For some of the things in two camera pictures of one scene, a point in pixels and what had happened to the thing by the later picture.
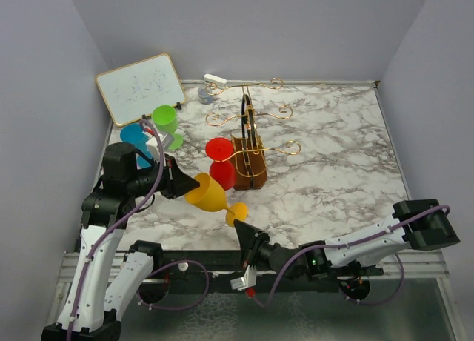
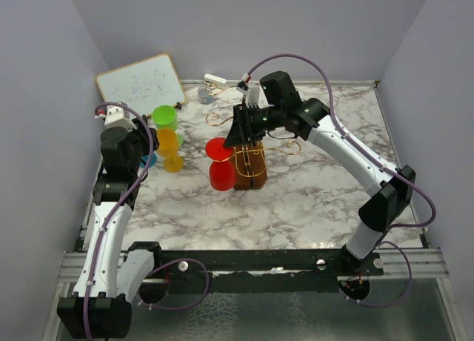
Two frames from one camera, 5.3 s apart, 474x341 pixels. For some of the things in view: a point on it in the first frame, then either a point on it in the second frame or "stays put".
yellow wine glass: (209, 196) → (169, 148)
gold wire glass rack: (249, 153) stays put
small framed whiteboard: (131, 93) stays put
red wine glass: (220, 151) stays put
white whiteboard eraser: (221, 82) stays put
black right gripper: (250, 240) → (241, 131)
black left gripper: (177, 181) → (141, 133)
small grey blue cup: (205, 98) stays put
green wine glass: (165, 119) stays put
